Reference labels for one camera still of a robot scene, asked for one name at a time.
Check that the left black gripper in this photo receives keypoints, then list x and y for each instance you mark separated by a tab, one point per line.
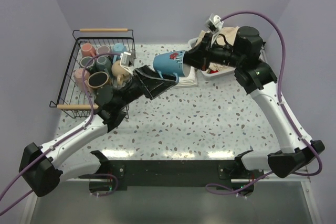
154	87

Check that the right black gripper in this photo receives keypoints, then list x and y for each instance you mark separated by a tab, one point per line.
200	57

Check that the blue speckled mug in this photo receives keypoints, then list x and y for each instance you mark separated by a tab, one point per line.
171	64

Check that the tan glazed round mug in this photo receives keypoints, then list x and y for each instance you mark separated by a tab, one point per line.
119	73

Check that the light blue faceted mug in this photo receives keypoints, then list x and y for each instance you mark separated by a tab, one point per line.
119	48

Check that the grey green faceted mug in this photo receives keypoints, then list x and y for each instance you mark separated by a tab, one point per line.
103	63

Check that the red inside patterned mug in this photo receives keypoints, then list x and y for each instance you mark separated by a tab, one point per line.
98	80

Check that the purple mug black handle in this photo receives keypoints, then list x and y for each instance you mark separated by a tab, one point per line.
104	50

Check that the dark green glossy mug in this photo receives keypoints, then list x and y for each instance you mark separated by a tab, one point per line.
89	64

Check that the salmon pink mug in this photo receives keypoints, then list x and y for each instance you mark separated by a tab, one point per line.
88	50

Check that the pale pink mug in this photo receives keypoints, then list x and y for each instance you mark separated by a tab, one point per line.
78	77

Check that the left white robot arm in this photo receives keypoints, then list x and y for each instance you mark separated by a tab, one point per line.
40	165

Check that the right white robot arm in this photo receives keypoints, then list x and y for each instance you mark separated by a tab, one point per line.
297	148

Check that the white plastic basin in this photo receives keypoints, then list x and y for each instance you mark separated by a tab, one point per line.
206	74

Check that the folded white towel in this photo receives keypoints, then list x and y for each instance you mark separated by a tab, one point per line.
189	81

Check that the beige cloth bag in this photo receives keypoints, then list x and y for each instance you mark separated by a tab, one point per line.
228	32

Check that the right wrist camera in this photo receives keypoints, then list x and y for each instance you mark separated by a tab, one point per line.
214	24

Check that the black wire dish rack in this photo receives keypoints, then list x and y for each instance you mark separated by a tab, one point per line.
71	100

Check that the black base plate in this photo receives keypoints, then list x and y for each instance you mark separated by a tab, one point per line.
173	173

